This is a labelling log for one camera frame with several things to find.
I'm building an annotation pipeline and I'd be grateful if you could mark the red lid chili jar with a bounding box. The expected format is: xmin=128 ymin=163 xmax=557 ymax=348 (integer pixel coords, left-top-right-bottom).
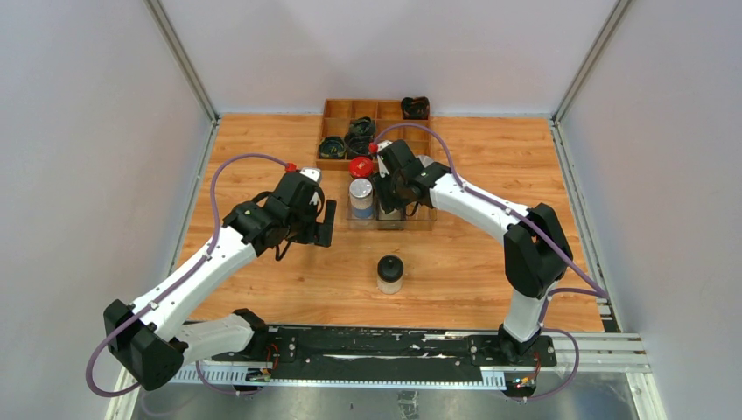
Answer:
xmin=348 ymin=156 xmax=375 ymax=179

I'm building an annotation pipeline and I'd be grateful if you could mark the silver lid spice jar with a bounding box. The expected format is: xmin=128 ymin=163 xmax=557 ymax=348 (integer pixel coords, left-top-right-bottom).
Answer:
xmin=348 ymin=178 xmax=375 ymax=220

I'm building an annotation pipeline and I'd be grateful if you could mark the clear plastic organizer bin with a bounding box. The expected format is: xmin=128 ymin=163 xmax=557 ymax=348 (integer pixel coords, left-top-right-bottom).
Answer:
xmin=345 ymin=178 xmax=437 ymax=231

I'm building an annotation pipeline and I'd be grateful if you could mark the black lid grinder jar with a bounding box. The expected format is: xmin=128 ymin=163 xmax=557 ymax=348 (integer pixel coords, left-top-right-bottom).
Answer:
xmin=377 ymin=255 xmax=404 ymax=295

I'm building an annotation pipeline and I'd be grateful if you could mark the large silver lid jar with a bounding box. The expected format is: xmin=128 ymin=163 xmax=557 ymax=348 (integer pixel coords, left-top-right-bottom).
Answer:
xmin=416 ymin=155 xmax=434 ymax=167

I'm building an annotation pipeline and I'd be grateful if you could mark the yellow lid spice jar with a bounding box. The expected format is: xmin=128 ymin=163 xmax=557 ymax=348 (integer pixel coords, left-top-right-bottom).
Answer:
xmin=377 ymin=209 xmax=404 ymax=221

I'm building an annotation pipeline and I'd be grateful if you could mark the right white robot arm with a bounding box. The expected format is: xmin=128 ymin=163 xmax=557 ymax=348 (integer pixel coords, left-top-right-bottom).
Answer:
xmin=369 ymin=140 xmax=573 ymax=366

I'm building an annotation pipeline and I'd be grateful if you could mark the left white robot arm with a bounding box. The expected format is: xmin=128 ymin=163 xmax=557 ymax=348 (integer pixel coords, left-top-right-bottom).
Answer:
xmin=103 ymin=167 xmax=337 ymax=391

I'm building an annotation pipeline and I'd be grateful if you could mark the black coil lower middle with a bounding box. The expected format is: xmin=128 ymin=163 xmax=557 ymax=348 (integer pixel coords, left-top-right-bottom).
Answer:
xmin=344 ymin=135 xmax=374 ymax=160

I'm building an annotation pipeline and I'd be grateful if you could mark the black green coil middle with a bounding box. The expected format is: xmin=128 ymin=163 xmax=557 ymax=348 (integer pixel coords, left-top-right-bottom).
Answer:
xmin=347 ymin=116 xmax=376 ymax=137

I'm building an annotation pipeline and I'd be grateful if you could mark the wooden compartment tray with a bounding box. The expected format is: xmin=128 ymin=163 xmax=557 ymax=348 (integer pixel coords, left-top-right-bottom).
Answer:
xmin=315 ymin=96 xmax=431 ymax=171

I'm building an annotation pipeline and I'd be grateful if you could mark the black coil top right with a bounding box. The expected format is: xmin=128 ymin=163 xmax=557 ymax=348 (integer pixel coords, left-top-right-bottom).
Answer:
xmin=400 ymin=96 xmax=431 ymax=121

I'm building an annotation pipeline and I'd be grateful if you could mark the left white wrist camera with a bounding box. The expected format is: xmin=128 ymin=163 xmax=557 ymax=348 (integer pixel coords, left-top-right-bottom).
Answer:
xmin=298 ymin=167 xmax=322 ymax=186

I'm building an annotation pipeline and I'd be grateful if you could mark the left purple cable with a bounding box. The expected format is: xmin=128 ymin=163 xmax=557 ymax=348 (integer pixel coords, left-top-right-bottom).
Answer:
xmin=85 ymin=152 xmax=298 ymax=399

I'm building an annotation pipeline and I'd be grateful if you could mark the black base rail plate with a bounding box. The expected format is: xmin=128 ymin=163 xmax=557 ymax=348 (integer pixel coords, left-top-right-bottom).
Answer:
xmin=168 ymin=322 xmax=645 ymax=390

